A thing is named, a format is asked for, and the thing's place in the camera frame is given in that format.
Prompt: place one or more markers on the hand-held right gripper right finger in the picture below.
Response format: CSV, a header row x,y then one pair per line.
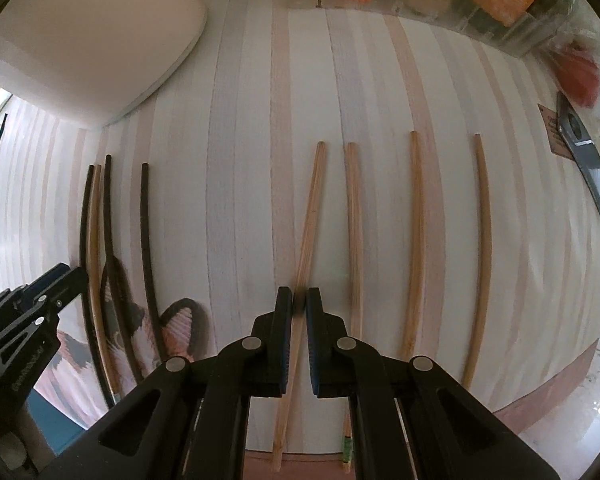
x,y
314,350

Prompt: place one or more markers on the black knife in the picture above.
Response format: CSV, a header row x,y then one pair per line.
x,y
587,160

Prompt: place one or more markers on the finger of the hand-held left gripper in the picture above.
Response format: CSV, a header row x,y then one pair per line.
x,y
65,285
20,296

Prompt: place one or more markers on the clear plastic organizer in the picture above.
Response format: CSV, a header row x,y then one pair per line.
x,y
430,0

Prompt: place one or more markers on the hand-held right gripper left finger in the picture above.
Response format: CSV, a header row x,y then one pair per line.
x,y
282,350

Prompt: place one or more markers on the red item in plastic bag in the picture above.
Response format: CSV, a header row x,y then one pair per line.
x,y
580,72

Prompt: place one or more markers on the striped pastel placemat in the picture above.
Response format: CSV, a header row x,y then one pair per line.
x,y
230,160

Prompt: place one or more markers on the black chopstick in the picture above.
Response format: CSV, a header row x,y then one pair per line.
x,y
83,240
147,240
108,220

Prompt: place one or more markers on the brown label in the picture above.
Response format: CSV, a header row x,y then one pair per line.
x,y
550,130

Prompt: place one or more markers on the wooden chopstick with green end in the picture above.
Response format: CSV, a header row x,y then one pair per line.
x,y
354,220

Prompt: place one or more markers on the large white round container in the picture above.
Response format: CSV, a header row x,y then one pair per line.
x,y
95,35

